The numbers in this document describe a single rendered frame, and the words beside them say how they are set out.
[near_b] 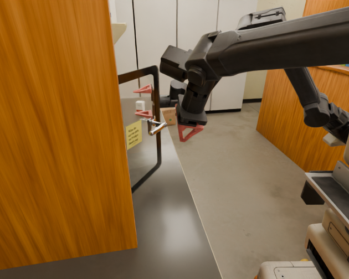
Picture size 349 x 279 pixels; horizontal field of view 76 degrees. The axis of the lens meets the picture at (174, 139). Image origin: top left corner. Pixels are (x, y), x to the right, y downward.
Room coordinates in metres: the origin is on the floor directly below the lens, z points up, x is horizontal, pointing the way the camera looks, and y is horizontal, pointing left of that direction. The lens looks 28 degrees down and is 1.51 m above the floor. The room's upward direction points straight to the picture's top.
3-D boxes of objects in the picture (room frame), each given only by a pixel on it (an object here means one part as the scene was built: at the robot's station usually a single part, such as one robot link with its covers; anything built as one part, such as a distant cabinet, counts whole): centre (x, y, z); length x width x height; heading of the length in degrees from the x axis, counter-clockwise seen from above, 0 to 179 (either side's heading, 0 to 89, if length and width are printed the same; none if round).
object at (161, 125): (0.67, 0.07, 1.20); 0.10 x 0.05 x 0.03; 152
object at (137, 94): (0.62, 0.13, 1.19); 0.30 x 0.01 x 0.40; 152
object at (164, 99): (0.92, 0.06, 1.21); 0.07 x 0.07 x 0.10; 10
